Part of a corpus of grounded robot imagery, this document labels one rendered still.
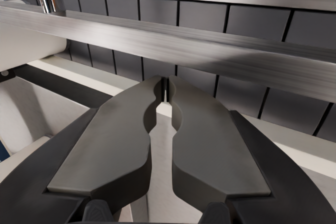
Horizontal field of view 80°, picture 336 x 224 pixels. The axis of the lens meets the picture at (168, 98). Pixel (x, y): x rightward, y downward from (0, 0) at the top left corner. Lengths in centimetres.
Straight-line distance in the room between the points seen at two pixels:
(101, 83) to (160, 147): 18
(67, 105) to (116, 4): 21
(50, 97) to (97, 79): 20
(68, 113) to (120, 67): 18
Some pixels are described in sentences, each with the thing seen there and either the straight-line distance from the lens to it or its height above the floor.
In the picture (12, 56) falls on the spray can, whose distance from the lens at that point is 25.
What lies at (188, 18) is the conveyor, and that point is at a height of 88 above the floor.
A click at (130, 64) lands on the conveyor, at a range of 22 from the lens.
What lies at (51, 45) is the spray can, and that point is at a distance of 27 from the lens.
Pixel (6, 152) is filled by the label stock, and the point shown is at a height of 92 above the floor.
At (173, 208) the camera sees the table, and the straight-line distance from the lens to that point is 46.
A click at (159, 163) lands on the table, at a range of 37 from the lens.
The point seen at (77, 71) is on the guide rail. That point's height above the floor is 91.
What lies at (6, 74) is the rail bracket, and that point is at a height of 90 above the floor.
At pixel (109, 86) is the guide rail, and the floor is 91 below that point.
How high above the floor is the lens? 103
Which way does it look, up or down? 47 degrees down
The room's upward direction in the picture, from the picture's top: 132 degrees counter-clockwise
